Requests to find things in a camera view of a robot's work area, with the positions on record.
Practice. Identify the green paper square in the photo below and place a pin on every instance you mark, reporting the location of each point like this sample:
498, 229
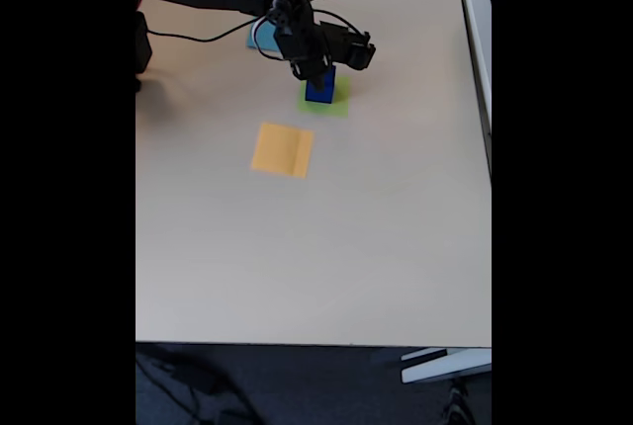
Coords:
341, 104

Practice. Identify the white neighbouring desk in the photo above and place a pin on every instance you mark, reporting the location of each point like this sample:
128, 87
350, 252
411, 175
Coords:
482, 49

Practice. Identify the white table foot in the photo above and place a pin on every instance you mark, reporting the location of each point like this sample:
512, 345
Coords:
445, 365

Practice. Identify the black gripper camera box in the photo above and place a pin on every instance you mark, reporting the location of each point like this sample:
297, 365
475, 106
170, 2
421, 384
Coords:
351, 47

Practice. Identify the large blue cube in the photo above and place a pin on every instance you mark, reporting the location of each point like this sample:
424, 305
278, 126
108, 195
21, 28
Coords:
319, 95

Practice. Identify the orange paper square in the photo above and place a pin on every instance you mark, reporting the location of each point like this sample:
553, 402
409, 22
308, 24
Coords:
277, 150

